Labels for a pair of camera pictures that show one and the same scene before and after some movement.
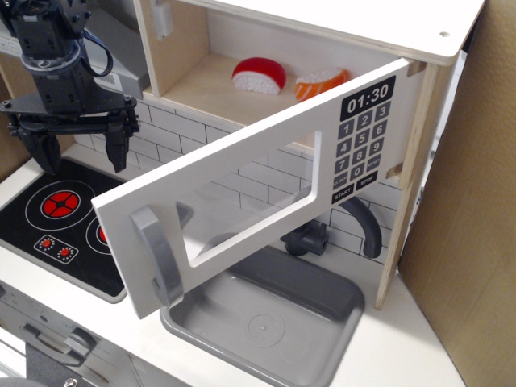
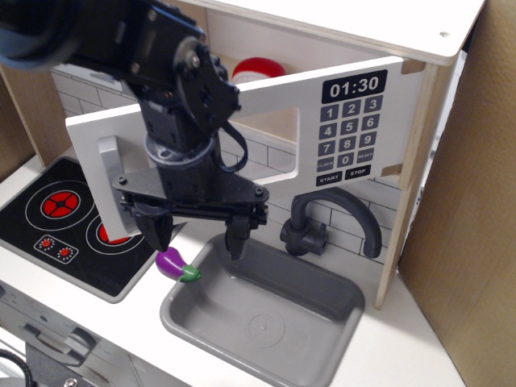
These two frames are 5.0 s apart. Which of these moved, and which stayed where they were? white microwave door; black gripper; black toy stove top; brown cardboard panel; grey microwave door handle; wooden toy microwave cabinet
Moved: grey microwave door handle; white microwave door; black gripper
Stayed: black toy stove top; brown cardboard panel; wooden toy microwave cabinet
